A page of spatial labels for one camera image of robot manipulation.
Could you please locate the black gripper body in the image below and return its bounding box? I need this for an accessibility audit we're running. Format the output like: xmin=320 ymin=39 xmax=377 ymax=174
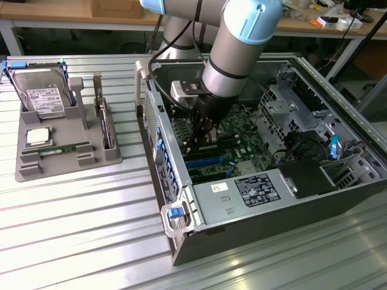
xmin=193 ymin=92 xmax=240 ymax=128

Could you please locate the green RAM stick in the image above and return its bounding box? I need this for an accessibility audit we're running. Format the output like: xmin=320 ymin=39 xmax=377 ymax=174
xmin=195 ymin=135 xmax=239 ymax=151
xmin=23 ymin=141 xmax=91 ymax=157

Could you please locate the blue expansion slot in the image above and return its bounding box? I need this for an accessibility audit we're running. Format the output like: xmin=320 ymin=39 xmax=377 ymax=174
xmin=184 ymin=156 xmax=230 ymax=170

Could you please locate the green motherboard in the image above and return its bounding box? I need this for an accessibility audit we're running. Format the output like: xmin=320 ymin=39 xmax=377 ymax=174
xmin=169 ymin=101 xmax=270 ymax=185

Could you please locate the black expansion slot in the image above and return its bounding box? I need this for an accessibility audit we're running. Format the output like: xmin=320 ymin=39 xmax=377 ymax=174
xmin=189 ymin=169 xmax=232 ymax=184

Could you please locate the silver chipset heatsink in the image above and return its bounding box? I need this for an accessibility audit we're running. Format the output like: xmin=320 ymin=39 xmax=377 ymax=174
xmin=235 ymin=159 xmax=258 ymax=176

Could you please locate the silver power supply unit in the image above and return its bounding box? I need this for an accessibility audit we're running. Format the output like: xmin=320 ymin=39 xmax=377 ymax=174
xmin=192 ymin=168 xmax=300 ymax=226

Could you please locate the metal disk bay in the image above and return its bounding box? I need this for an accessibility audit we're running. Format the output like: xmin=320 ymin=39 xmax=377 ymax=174
xmin=256 ymin=62 xmax=333 ymax=152

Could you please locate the black plastic shroud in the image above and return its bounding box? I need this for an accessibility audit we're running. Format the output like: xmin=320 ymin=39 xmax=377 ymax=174
xmin=278 ymin=159 xmax=339 ymax=200

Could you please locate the grey parts rack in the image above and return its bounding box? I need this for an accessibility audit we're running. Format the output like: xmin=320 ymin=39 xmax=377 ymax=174
xmin=15 ymin=75 xmax=123 ymax=183

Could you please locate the open black PC case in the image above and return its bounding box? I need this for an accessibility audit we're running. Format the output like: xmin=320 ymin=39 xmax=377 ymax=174
xmin=134 ymin=53 xmax=387 ymax=266

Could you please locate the blue disk bay clip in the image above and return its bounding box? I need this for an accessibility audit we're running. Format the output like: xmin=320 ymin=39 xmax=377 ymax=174
xmin=329 ymin=135 xmax=339 ymax=161

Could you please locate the orange and white small box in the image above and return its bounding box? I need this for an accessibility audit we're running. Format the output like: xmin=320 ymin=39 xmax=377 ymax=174
xmin=310 ymin=16 xmax=339 ymax=30

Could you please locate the brown cardboard box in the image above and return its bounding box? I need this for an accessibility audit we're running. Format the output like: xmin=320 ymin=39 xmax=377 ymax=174
xmin=91 ymin=0 xmax=143 ymax=18

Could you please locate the white flat box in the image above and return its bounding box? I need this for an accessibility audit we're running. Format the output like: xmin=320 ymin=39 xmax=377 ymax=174
xmin=334 ymin=17 xmax=363 ymax=31

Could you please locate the silver CPU chip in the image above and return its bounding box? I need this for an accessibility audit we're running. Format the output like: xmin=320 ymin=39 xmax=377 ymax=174
xmin=25 ymin=128 xmax=53 ymax=146

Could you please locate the silver hard disk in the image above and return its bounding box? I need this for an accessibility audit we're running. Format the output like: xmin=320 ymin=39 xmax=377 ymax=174
xmin=11 ymin=68 xmax=67 ymax=120

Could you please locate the black tripod pole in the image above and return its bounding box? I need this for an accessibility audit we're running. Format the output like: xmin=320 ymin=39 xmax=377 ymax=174
xmin=353 ymin=11 xmax=387 ymax=59

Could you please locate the hard disk drive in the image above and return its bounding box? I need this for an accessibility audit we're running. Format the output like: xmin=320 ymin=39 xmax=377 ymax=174
xmin=1 ymin=59 xmax=76 ymax=108

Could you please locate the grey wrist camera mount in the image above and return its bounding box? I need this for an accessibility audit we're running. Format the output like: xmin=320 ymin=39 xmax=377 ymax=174
xmin=170 ymin=79 xmax=207 ymax=105

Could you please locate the black camera cable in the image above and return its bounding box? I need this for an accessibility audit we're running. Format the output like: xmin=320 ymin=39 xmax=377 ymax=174
xmin=146 ymin=0 xmax=209 ymax=114

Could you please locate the grey case handle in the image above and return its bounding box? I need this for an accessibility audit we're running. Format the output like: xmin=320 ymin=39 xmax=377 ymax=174
xmin=134 ymin=59 xmax=161 ymax=106
xmin=160 ymin=202 xmax=194 ymax=238

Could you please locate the black wire bundle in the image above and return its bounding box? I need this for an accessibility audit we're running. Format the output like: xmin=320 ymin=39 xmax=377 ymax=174
xmin=272 ymin=129 xmax=329 ymax=166

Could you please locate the graphics card with metal bracket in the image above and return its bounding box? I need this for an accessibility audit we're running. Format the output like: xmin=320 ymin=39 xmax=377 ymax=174
xmin=92 ymin=72 xmax=117 ymax=150

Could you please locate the wooden desk with white frame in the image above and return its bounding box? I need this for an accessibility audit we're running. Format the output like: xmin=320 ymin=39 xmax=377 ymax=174
xmin=272 ymin=0 xmax=387 ymax=81
xmin=0 ymin=0 xmax=167 ymax=57

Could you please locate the red and black disk wire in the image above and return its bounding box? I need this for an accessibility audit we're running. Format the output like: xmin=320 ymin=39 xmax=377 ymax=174
xmin=340 ymin=139 xmax=368 ymax=152

